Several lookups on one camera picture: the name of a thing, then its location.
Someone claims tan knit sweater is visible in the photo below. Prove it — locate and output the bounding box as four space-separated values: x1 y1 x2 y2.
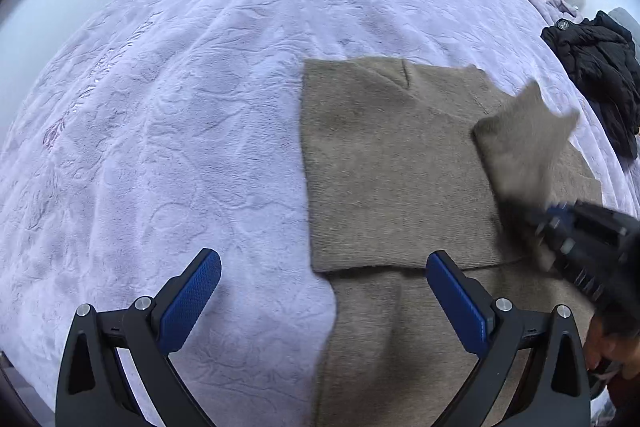
299 57 606 427

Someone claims black jacket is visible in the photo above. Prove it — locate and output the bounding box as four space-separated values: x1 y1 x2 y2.
541 11 640 158

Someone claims lavender fleece blanket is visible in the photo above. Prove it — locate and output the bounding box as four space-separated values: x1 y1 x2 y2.
0 0 640 427

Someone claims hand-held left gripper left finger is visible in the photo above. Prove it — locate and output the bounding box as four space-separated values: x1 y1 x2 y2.
55 248 222 427

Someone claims grey cushion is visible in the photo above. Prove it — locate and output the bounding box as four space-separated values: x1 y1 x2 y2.
607 7 640 38

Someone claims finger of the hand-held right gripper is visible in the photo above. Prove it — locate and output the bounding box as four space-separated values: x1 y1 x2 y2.
501 201 561 271

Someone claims person's right hand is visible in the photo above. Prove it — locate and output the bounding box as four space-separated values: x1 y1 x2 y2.
584 307 640 380

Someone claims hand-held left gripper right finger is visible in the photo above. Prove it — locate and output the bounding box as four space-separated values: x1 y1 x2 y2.
425 250 592 427

